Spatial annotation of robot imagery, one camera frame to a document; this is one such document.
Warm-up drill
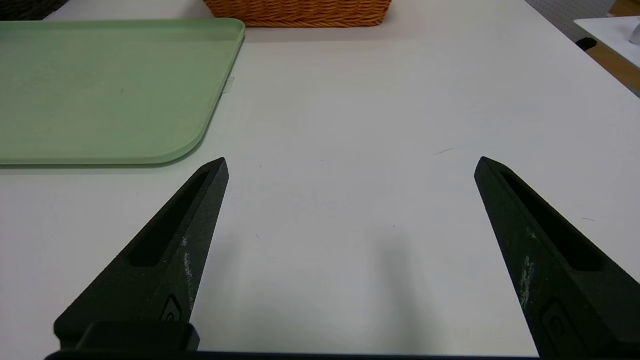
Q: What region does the white side table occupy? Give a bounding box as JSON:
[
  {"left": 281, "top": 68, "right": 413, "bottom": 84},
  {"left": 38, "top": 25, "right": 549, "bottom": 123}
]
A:
[{"left": 574, "top": 16, "right": 640, "bottom": 96}]

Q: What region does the orange wicker basket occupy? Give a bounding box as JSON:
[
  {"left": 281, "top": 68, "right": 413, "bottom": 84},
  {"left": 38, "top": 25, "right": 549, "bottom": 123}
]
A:
[{"left": 202, "top": 0, "right": 394, "bottom": 28}]

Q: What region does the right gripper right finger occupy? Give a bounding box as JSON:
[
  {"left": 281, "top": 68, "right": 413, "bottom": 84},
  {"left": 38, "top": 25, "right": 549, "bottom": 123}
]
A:
[{"left": 474, "top": 156, "right": 640, "bottom": 360}]

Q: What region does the light green plastic tray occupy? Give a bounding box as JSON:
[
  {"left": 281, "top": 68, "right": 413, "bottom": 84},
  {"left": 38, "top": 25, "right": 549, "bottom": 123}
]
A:
[{"left": 0, "top": 18, "right": 246, "bottom": 167}]

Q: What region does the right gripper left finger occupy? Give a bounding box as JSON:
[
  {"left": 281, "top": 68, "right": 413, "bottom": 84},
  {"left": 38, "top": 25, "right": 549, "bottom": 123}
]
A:
[{"left": 53, "top": 157, "right": 230, "bottom": 351}]

